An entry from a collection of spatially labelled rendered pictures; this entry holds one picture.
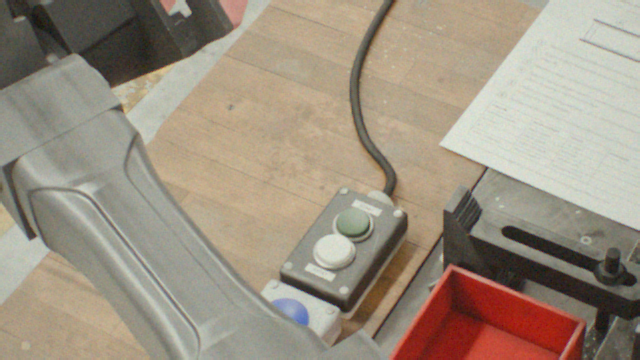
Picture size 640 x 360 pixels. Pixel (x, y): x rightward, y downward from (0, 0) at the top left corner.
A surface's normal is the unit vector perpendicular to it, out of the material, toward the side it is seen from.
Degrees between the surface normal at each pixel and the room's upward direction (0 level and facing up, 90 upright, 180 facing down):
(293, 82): 0
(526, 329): 90
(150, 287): 0
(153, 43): 82
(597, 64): 1
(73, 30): 50
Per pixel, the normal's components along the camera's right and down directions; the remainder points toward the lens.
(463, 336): -0.06, -0.66
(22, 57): 0.50, 0.26
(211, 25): -0.59, 0.53
